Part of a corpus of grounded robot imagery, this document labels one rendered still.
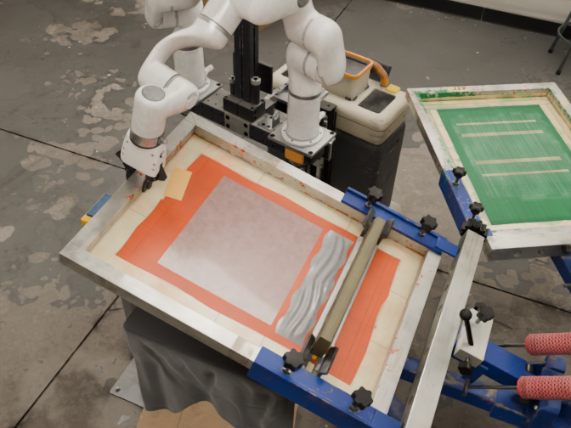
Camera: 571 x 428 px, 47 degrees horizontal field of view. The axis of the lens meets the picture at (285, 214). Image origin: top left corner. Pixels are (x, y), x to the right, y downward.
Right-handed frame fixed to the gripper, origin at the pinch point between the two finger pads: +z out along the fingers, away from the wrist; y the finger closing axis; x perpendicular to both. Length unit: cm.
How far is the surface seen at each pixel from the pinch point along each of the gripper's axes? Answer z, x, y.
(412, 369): 13, 2, -83
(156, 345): 27.5, 22.6, -22.8
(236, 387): 27, 22, -46
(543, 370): -7, -2, -106
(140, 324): 27.6, 19.8, -16.3
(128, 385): 128, -7, -7
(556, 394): -15, 9, -106
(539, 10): 85, -380, -106
